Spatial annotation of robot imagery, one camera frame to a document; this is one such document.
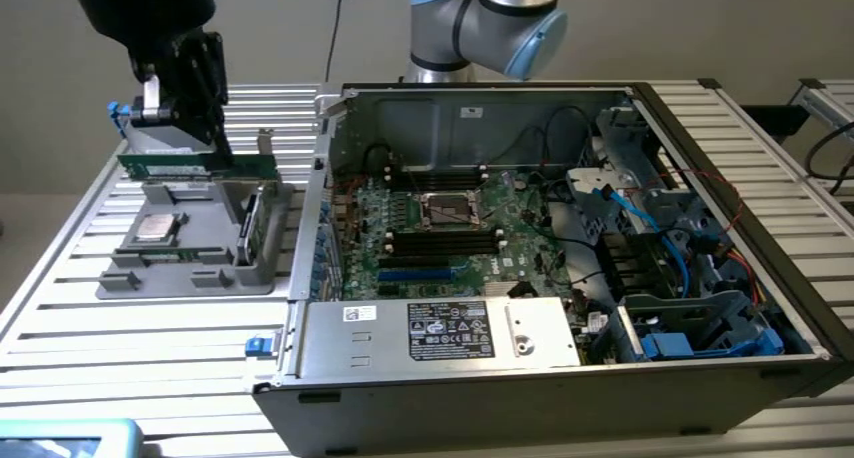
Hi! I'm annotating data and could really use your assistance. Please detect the blue case latch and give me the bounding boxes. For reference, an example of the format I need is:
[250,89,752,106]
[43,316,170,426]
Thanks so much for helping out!
[245,331,279,360]

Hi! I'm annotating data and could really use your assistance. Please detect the yellow red wire bundle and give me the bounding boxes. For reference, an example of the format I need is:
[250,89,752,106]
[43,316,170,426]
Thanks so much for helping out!
[725,249,771,305]

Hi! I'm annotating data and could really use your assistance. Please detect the CPU socket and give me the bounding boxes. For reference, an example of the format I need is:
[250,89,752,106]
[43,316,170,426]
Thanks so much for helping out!
[409,189,489,229]

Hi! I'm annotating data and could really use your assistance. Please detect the blue expansion slot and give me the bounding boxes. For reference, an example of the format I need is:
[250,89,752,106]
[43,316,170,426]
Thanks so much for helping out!
[378,270,457,282]

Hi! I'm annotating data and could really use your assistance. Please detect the silver case hinge latch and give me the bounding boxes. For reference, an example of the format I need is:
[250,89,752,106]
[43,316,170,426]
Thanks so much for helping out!
[313,89,357,120]

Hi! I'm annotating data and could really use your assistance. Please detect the thin red wire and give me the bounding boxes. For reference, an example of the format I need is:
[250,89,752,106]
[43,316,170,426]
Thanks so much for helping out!
[658,169,748,240]

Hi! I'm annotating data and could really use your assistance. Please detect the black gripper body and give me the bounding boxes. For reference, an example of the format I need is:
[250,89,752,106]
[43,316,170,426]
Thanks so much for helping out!
[66,0,219,68]

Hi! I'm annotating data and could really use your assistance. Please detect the teal plastic object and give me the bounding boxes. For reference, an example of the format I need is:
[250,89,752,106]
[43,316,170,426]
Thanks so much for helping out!
[0,417,146,458]

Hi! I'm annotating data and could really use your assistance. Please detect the thin black hanging cable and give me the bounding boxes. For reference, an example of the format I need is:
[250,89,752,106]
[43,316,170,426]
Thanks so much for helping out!
[325,0,350,82]

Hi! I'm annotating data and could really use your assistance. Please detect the green graphics card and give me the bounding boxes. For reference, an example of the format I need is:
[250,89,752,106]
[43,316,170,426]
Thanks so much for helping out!
[118,127,281,182]

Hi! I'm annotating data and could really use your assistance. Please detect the thick black cable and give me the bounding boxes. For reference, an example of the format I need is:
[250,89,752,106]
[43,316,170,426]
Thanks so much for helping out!
[803,119,854,197]

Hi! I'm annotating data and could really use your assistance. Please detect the silver power supply unit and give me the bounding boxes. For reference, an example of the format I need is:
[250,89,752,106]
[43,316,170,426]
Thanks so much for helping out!
[295,297,584,380]

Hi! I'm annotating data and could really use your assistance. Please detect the silver CPU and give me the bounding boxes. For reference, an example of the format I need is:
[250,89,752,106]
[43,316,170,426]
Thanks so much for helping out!
[134,212,178,241]

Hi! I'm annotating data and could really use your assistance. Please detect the blue round wire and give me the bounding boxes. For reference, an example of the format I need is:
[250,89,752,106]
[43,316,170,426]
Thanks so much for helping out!
[656,226,710,325]

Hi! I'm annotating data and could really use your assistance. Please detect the grey metal disk bay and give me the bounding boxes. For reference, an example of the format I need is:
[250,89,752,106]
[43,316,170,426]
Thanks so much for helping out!
[565,105,730,239]

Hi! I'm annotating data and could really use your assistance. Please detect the green motherboard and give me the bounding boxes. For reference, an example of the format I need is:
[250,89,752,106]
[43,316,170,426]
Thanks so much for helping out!
[341,170,577,300]

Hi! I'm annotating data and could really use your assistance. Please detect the blue plastic clip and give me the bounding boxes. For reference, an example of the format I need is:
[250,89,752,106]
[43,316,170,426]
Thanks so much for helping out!
[106,102,134,140]

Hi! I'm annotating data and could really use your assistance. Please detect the black disk drive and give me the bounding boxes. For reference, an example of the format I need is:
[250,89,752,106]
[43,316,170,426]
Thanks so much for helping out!
[235,193,263,269]

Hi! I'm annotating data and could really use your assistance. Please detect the grey parts rack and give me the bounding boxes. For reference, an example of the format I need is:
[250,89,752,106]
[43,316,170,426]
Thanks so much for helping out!
[95,177,297,301]

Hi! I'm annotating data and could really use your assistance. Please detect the open black PC case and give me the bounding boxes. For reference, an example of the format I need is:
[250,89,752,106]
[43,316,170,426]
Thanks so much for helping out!
[250,80,854,458]

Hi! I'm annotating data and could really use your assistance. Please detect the grey drive cage blue caddies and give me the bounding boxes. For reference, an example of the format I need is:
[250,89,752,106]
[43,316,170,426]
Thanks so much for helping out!
[617,287,784,364]

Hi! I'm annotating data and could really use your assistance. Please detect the green RAM stick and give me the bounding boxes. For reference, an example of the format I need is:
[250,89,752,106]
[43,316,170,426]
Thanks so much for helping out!
[113,246,226,260]

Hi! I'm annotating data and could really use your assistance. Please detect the aluminium frame table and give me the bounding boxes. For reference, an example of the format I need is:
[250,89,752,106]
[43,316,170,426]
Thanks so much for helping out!
[787,77,854,145]

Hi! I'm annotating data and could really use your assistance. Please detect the black looped wire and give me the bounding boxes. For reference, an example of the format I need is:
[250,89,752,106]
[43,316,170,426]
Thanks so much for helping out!
[537,104,594,170]

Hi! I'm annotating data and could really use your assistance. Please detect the light blue flat wire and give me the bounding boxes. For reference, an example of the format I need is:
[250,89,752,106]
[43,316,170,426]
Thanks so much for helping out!
[602,186,654,225]

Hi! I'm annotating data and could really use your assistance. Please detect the silver chipset heatsink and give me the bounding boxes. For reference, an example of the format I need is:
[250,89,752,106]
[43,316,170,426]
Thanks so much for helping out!
[482,279,537,300]

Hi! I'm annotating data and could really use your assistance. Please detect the grey metal plate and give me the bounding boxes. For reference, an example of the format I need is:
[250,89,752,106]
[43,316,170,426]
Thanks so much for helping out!
[126,121,217,155]

